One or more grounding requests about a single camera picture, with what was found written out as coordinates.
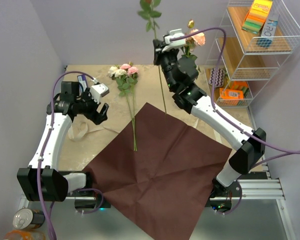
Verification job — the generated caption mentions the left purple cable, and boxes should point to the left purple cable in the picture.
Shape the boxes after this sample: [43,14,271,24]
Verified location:
[37,71,105,240]

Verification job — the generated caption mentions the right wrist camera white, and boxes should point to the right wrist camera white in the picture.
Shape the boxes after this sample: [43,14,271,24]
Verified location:
[162,28,186,52]

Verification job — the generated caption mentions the purple wavy scrub pad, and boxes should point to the purple wavy scrub pad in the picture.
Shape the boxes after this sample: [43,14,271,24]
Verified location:
[207,68,227,90]

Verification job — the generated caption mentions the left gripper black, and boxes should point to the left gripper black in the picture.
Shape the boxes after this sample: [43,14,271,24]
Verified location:
[75,88,109,125]

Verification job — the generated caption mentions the red wrapping paper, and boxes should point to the red wrapping paper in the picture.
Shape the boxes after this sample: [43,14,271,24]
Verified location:
[85,103,231,240]

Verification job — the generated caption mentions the orange green sponge pack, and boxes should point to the orange green sponge pack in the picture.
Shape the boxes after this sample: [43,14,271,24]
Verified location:
[229,81,249,98]

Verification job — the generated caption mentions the tin can silver lid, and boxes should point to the tin can silver lid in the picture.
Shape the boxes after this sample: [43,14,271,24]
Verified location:
[12,208,46,230]

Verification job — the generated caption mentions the small pink rose stem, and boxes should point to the small pink rose stem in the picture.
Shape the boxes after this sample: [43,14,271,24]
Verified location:
[119,61,140,152]

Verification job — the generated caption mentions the cream ribbon gold lettering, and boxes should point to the cream ribbon gold lettering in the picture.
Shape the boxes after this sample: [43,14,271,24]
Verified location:
[67,121,120,142]

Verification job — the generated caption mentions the colourful sponge pack top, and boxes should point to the colourful sponge pack top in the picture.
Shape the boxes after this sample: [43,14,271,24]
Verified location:
[241,0,273,34]

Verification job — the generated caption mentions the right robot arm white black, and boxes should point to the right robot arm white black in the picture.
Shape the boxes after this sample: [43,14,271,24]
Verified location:
[152,39,266,197]

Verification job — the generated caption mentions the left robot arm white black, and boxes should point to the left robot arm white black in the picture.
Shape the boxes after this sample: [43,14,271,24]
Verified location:
[17,81,109,202]

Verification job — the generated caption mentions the orange packet bottom shelf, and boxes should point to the orange packet bottom shelf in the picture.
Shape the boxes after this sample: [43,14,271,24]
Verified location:
[218,88,244,106]

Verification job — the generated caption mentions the purple white toothpaste box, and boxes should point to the purple white toothpaste box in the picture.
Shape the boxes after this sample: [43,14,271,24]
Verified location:
[77,74,88,89]

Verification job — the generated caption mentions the white blue tall box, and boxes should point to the white blue tall box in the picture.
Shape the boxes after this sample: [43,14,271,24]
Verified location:
[256,13,280,48]

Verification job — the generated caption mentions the white wire shelf rack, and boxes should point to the white wire shelf rack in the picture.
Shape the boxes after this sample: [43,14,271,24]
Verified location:
[204,0,300,109]

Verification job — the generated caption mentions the white rose stem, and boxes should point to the white rose stem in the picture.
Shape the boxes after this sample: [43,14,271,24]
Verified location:
[107,65,137,152]

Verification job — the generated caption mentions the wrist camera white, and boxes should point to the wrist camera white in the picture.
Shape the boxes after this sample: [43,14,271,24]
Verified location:
[90,83,110,104]
[162,28,186,52]

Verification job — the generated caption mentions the peach rose stem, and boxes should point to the peach rose stem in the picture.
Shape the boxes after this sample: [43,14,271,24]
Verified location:
[179,19,206,73]

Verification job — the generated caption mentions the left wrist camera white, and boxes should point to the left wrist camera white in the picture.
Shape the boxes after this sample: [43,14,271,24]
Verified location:
[90,83,110,104]

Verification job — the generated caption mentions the aluminium rail frame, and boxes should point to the aluminium rail frame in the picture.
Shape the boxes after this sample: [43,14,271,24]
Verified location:
[17,104,297,240]

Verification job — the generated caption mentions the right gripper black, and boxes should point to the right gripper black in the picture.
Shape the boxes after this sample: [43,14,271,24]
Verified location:
[154,39,180,91]

